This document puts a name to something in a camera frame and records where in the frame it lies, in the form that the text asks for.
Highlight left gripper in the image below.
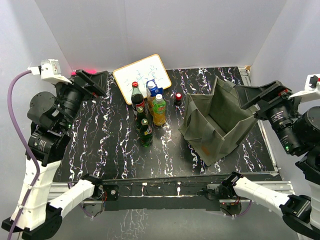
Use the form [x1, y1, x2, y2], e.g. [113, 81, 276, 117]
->
[54, 69, 108, 130]

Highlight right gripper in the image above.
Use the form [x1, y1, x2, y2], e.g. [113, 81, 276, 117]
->
[233, 79, 302, 153]

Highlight green canvas bag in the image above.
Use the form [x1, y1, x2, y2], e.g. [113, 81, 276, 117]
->
[179, 78, 258, 166]

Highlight coca-cola glass bottle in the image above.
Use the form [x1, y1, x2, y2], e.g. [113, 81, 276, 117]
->
[131, 81, 145, 115]

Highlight blue bottle white cap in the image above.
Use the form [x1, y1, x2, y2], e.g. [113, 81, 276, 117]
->
[146, 79, 164, 116]

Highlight white cap green tea bottle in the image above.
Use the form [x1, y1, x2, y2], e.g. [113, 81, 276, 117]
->
[152, 94, 166, 126]

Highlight green glass bottle red label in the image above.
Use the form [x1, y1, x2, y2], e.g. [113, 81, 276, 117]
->
[139, 118, 153, 147]

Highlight green perrier bottle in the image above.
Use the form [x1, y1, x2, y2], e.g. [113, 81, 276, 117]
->
[136, 106, 148, 130]

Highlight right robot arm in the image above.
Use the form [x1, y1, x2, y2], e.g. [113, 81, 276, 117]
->
[202, 74, 320, 240]

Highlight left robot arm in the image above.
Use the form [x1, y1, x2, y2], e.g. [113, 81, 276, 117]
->
[1, 66, 110, 240]

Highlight yellow framed whiteboard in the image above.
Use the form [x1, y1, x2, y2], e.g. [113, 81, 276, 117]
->
[112, 54, 172, 105]

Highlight red emergency stop button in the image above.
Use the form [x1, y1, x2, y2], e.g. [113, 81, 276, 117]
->
[174, 93, 182, 107]

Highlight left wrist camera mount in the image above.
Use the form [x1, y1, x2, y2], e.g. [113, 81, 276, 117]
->
[27, 59, 72, 85]

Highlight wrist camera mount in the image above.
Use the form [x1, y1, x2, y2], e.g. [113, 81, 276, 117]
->
[288, 73, 320, 103]
[27, 59, 72, 85]

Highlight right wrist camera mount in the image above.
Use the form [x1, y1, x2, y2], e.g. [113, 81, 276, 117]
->
[288, 73, 320, 103]

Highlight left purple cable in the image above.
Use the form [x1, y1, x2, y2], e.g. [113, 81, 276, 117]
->
[4, 69, 41, 240]

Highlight aluminium frame rail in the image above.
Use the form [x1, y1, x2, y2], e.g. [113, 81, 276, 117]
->
[48, 181, 295, 200]

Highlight black front table rail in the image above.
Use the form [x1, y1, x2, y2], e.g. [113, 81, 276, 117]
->
[72, 174, 283, 212]

